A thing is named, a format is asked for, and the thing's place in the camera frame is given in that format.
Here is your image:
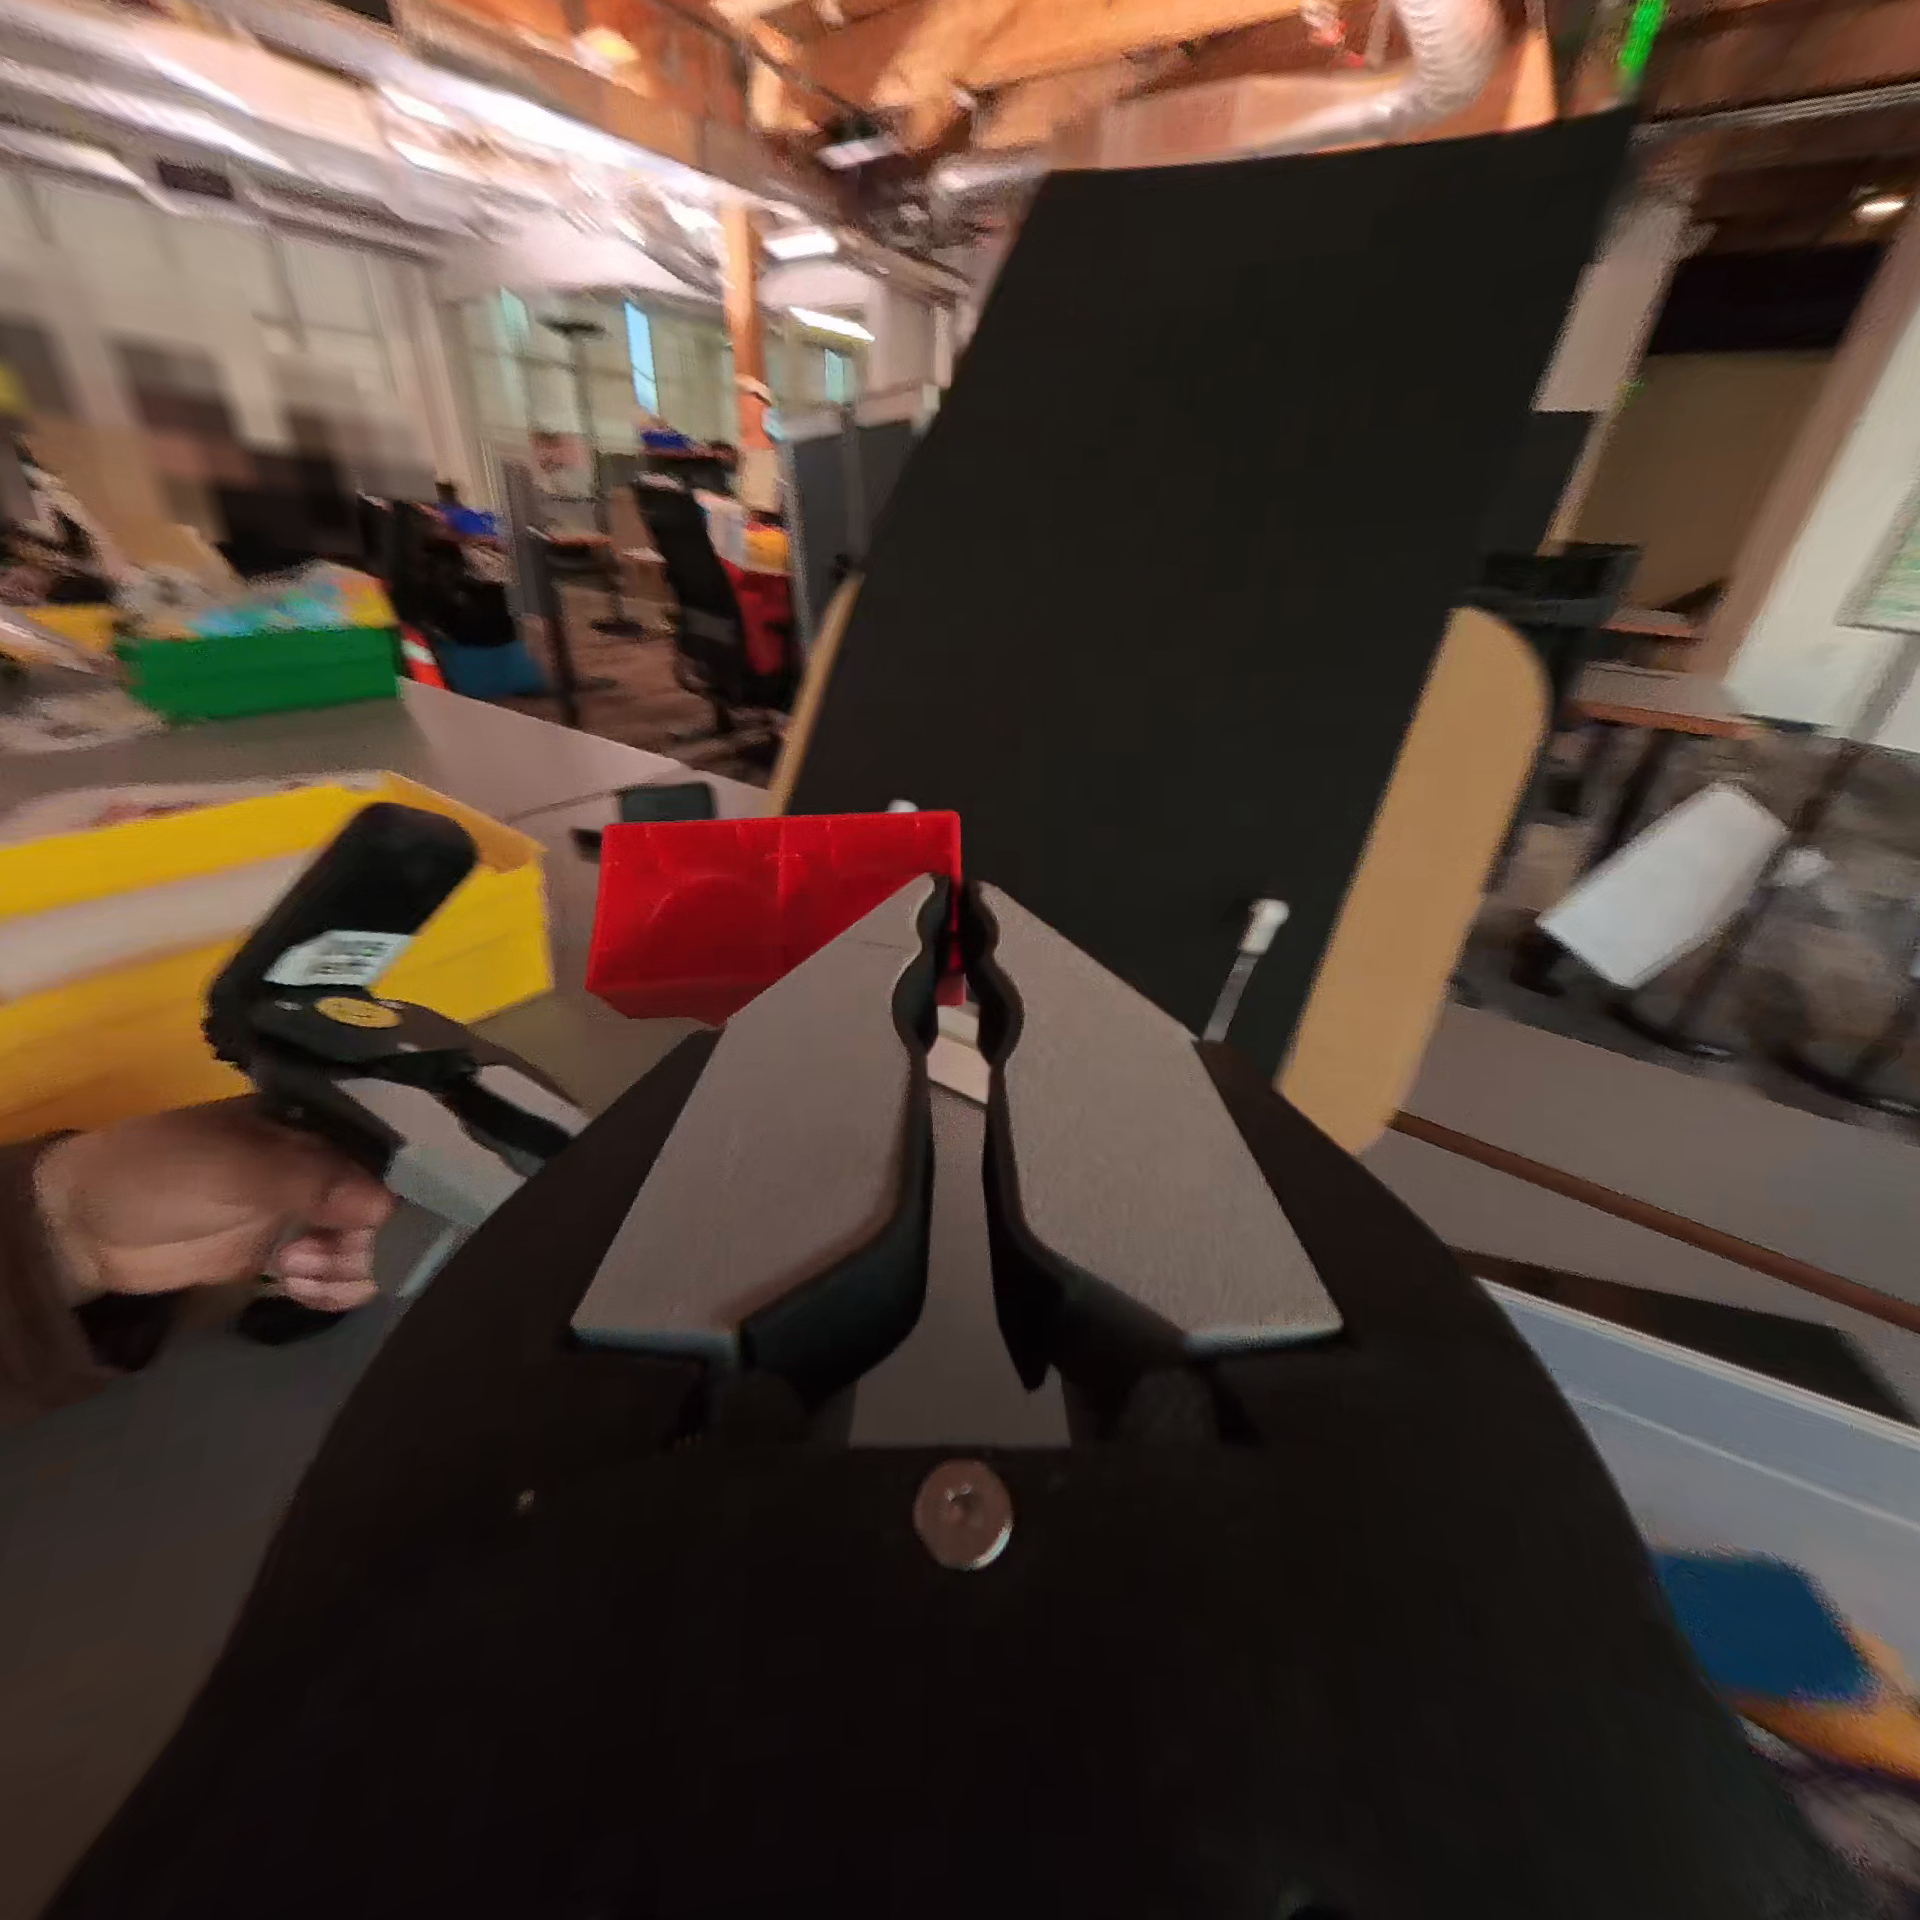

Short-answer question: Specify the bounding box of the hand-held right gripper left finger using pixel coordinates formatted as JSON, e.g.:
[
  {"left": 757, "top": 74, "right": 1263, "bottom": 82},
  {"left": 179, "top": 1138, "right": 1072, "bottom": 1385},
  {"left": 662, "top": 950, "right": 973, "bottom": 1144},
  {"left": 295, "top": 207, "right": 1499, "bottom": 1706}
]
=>
[{"left": 568, "top": 873, "right": 956, "bottom": 1408}]

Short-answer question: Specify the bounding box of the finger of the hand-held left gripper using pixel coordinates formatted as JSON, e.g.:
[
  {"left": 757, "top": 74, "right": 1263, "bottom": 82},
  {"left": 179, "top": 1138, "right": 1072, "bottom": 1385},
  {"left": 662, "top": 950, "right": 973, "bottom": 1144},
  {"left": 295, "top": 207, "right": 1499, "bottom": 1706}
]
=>
[
  {"left": 352, "top": 1057, "right": 588, "bottom": 1137},
  {"left": 392, "top": 1119, "right": 550, "bottom": 1225}
]

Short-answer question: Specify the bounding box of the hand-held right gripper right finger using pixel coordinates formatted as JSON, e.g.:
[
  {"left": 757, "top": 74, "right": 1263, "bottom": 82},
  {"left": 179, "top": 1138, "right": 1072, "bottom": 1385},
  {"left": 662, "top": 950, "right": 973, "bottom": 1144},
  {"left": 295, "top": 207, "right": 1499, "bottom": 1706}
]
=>
[{"left": 965, "top": 882, "right": 1346, "bottom": 1419}]

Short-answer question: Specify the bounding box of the red toy block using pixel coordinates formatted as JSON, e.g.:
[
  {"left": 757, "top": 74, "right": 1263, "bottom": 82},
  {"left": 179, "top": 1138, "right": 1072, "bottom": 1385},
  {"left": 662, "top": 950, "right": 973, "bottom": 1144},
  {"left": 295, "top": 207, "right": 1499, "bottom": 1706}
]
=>
[{"left": 586, "top": 810, "right": 970, "bottom": 1025}]

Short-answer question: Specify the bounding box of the person's left forearm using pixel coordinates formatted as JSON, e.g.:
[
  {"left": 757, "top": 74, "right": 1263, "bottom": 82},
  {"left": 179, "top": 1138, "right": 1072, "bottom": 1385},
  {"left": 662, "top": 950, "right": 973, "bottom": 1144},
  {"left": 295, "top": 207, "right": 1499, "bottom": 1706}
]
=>
[{"left": 0, "top": 1127, "right": 167, "bottom": 1419}]

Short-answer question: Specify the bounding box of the person's left hand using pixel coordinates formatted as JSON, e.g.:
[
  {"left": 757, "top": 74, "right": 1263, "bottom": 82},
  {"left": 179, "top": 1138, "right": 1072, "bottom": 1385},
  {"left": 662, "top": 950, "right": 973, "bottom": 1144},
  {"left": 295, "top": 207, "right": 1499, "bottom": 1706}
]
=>
[{"left": 36, "top": 1102, "right": 396, "bottom": 1315}]

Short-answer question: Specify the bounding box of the yellow plastic bin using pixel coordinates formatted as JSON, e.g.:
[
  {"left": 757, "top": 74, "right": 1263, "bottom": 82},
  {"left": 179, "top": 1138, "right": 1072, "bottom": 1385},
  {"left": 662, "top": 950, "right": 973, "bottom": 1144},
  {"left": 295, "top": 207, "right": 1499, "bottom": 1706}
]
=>
[{"left": 0, "top": 769, "right": 554, "bottom": 1146}]

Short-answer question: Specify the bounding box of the green plastic bin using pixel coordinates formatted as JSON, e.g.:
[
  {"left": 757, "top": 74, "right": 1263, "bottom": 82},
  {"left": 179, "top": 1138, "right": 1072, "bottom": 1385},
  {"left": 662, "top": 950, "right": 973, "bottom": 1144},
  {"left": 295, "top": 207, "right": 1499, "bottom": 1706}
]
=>
[{"left": 116, "top": 623, "right": 407, "bottom": 726}]

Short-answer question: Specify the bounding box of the colourful box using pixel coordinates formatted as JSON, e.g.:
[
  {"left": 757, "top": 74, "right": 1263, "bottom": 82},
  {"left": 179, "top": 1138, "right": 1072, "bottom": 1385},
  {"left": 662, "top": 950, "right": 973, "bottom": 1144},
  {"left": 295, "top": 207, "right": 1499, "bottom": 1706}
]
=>
[{"left": 187, "top": 562, "right": 400, "bottom": 640}]

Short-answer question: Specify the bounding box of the black office chair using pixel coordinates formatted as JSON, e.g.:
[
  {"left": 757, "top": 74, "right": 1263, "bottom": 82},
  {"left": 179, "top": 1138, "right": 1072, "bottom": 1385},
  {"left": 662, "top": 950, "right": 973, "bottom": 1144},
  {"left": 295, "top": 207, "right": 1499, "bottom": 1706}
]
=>
[{"left": 630, "top": 472, "right": 797, "bottom": 742}]

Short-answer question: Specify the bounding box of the red cloth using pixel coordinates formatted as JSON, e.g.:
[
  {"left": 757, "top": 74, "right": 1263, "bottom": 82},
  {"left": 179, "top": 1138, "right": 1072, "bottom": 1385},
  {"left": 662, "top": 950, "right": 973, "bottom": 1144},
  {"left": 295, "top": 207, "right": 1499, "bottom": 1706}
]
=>
[{"left": 722, "top": 558, "right": 799, "bottom": 682}]

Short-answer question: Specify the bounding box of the white tilted panel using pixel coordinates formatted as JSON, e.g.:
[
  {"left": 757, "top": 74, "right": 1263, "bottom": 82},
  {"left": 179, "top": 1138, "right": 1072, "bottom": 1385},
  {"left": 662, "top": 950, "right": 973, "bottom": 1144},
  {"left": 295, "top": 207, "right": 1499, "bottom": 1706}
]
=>
[{"left": 1533, "top": 779, "right": 1795, "bottom": 990}]

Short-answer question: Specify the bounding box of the clear plastic storage bin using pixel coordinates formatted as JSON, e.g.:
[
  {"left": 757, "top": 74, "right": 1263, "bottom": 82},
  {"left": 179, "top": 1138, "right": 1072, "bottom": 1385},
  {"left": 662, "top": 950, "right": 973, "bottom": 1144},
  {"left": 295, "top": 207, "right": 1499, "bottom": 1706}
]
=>
[{"left": 1476, "top": 1279, "right": 1920, "bottom": 1801}]

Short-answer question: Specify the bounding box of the grey partition panel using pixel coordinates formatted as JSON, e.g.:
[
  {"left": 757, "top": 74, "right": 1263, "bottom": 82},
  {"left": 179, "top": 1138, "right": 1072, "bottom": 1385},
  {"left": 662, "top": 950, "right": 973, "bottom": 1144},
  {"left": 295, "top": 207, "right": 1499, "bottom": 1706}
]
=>
[{"left": 786, "top": 422, "right": 922, "bottom": 601}]

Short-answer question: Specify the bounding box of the black board with wooden edge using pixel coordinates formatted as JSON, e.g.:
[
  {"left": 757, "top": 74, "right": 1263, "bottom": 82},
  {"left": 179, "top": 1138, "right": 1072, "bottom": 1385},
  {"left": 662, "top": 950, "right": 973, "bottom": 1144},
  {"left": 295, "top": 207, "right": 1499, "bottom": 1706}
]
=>
[{"left": 773, "top": 106, "right": 1636, "bottom": 1158}]

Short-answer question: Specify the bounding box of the white tipped wire clip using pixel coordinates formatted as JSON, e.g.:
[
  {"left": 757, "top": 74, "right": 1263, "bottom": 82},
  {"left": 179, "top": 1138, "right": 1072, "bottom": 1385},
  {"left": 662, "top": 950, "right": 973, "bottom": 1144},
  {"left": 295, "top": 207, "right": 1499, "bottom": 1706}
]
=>
[{"left": 1200, "top": 897, "right": 1295, "bottom": 1041}]

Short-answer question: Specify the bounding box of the wall poster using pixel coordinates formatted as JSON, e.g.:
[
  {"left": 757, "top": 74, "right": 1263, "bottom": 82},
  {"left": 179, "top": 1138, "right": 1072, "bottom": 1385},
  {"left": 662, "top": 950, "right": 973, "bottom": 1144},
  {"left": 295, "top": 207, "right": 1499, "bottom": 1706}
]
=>
[{"left": 1837, "top": 487, "right": 1920, "bottom": 635}]

